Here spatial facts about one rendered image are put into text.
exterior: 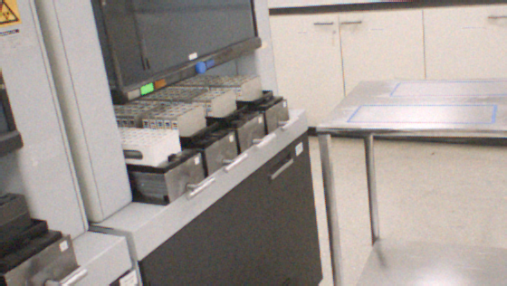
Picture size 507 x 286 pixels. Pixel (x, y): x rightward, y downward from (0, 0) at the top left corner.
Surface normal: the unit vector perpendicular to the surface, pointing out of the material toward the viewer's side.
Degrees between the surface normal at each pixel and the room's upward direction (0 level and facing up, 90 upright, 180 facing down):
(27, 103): 90
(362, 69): 90
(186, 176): 90
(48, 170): 90
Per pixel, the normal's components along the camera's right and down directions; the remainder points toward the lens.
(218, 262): 0.90, 0.04
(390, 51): -0.43, 0.32
